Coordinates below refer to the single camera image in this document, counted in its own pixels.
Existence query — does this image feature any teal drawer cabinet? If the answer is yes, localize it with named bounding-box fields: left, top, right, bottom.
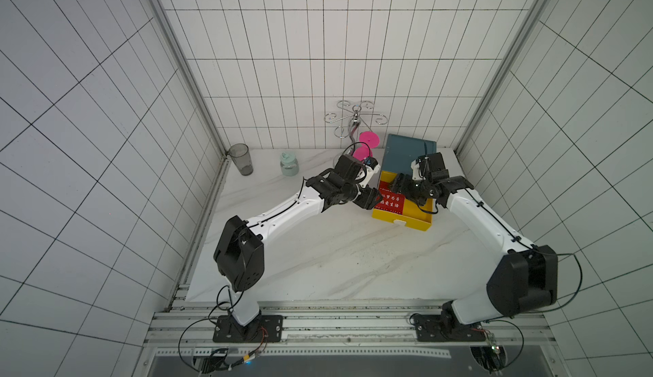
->
left=382, top=134, right=437, bottom=174

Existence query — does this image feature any mint green jar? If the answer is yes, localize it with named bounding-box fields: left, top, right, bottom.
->
left=280, top=152, right=299, bottom=176

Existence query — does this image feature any red postcard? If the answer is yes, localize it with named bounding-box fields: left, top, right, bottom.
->
left=374, top=188, right=406, bottom=215

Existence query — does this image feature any pink silicone goblet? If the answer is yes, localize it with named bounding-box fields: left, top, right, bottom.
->
left=353, top=131, right=380, bottom=161

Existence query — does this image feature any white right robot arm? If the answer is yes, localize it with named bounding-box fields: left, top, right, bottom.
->
left=389, top=152, right=558, bottom=329

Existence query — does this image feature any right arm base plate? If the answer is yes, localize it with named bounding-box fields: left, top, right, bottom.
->
left=409, top=313, right=486, bottom=342

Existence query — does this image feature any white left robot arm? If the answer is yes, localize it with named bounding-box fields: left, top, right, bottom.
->
left=214, top=154, right=382, bottom=328

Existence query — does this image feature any chrome cup holder stand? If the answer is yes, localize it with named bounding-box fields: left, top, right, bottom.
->
left=324, top=100, right=389, bottom=154

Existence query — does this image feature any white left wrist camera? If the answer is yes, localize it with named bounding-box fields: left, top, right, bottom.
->
left=363, top=157, right=380, bottom=174

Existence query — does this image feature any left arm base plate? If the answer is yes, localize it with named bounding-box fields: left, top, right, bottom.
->
left=213, top=314, right=284, bottom=344

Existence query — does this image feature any yellow top drawer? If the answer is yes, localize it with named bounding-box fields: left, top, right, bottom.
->
left=372, top=171, right=434, bottom=232

